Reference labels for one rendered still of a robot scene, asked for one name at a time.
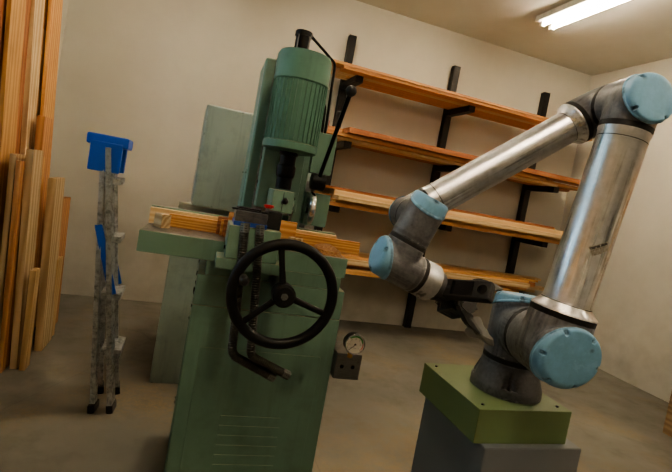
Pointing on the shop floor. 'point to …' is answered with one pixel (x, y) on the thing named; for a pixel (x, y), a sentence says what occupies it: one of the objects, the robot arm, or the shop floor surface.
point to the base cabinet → (248, 397)
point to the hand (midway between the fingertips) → (500, 316)
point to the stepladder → (107, 267)
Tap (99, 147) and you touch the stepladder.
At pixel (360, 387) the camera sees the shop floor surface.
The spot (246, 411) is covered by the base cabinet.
